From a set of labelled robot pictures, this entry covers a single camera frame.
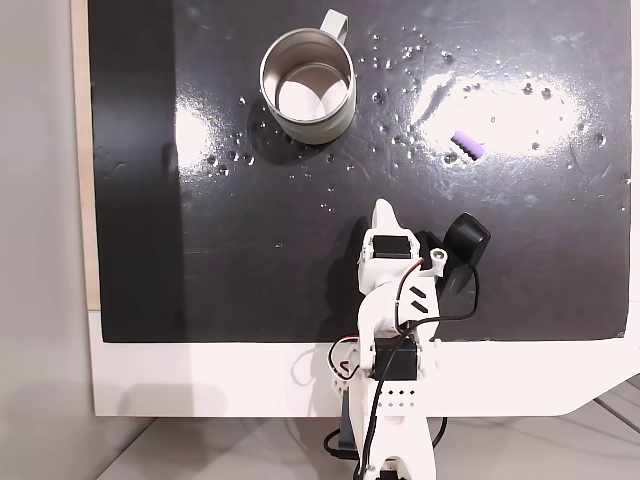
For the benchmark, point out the purple pen grip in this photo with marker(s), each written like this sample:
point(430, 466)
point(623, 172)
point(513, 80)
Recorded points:
point(467, 145)

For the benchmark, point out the pale green steel mug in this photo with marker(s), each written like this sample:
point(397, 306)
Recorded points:
point(320, 132)

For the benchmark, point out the light wooden strip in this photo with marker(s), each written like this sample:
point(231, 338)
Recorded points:
point(80, 150)

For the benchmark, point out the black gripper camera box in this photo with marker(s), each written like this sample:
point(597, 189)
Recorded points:
point(467, 235)

